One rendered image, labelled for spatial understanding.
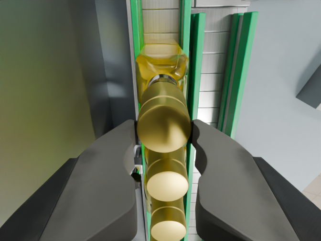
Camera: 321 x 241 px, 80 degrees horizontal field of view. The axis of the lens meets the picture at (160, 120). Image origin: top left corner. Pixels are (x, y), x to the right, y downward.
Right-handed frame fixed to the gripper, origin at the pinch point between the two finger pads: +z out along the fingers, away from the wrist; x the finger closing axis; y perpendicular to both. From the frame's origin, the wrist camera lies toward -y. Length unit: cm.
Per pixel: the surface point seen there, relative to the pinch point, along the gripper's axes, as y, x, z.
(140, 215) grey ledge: 48, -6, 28
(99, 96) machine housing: 10.5, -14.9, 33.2
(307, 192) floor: 138, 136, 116
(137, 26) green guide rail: -5.1, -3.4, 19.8
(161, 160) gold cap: 4.3, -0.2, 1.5
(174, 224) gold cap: 10.3, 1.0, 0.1
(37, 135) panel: 3.8, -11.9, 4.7
